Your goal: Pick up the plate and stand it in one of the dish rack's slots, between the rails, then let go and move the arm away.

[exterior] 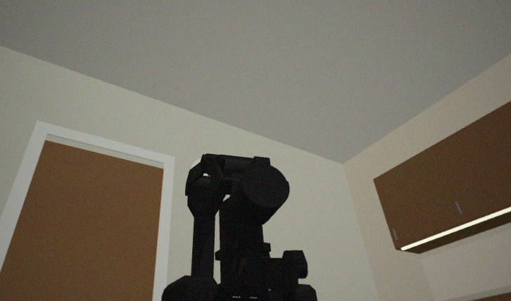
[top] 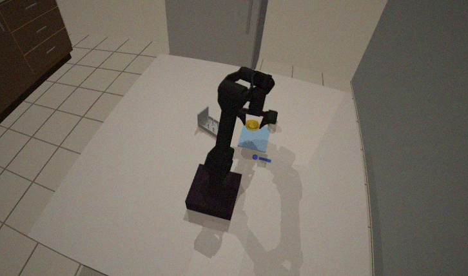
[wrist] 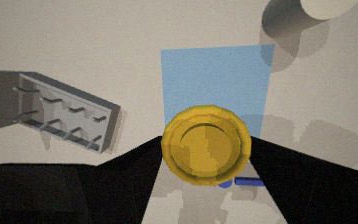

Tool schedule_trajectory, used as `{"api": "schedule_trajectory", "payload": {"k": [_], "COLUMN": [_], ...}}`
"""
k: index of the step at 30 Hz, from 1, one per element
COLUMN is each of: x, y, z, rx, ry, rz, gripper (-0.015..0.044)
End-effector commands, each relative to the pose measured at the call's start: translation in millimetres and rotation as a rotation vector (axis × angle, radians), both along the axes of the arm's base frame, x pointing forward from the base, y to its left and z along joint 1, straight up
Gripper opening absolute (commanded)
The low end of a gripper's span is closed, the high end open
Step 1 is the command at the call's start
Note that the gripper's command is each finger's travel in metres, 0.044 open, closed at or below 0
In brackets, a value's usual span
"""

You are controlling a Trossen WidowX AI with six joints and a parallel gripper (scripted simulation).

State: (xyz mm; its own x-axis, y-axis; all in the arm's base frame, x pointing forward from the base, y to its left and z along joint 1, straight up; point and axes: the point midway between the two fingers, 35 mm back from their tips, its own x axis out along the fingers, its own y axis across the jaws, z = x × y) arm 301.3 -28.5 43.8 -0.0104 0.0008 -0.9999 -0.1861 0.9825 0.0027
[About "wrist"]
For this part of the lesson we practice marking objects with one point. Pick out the beige cylinder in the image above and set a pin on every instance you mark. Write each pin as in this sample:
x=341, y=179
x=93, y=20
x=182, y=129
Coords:
x=282, y=18

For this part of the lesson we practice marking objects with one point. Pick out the light blue flat mat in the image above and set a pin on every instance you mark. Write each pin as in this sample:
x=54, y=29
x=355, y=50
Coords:
x=234, y=78

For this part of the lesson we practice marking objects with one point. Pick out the yellow plate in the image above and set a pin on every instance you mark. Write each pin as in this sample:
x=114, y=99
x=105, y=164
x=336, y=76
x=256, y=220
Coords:
x=206, y=145

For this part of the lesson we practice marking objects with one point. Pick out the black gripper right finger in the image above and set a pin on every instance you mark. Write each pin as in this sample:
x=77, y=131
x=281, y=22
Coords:
x=306, y=189

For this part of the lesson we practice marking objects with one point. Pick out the grey dish rack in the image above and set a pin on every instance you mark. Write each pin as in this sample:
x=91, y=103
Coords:
x=57, y=109

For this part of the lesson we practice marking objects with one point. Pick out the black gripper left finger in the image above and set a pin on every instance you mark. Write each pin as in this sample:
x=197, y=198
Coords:
x=114, y=192

